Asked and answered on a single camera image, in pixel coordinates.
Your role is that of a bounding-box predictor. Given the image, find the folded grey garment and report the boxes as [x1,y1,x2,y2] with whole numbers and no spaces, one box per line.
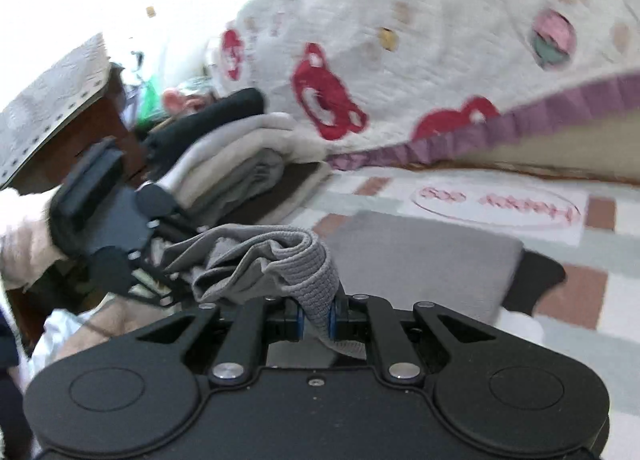
[324,212,524,324]

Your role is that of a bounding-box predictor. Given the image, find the left hand of person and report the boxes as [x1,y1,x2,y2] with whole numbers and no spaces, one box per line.
[0,218,162,366]

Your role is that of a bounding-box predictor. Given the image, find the grey rabbit plush toy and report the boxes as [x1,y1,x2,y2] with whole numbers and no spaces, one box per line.
[162,89,217,116]

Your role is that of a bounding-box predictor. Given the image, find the black white patterned cloth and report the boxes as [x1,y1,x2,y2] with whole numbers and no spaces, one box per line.
[1,34,111,187]

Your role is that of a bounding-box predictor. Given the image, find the beige mattress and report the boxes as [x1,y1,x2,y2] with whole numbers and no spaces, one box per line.
[432,110,639,186]

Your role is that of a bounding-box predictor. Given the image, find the white quilt red bears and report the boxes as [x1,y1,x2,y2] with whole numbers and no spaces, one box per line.
[215,0,639,168]

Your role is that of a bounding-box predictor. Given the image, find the brown wooden nightstand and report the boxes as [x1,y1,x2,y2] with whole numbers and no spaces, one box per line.
[8,64,145,194]

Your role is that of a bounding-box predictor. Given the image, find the stack of folded clothes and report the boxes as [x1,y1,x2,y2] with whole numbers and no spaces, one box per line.
[143,88,328,225]

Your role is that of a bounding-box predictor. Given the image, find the checkered white brown blanket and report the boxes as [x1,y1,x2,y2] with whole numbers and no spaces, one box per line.
[286,166,640,376]

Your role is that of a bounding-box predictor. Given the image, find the green plastic bag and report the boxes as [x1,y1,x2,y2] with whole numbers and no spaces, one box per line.
[131,50,164,125]

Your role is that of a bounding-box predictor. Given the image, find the grey knit garment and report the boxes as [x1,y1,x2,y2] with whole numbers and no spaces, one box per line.
[160,224,366,359]

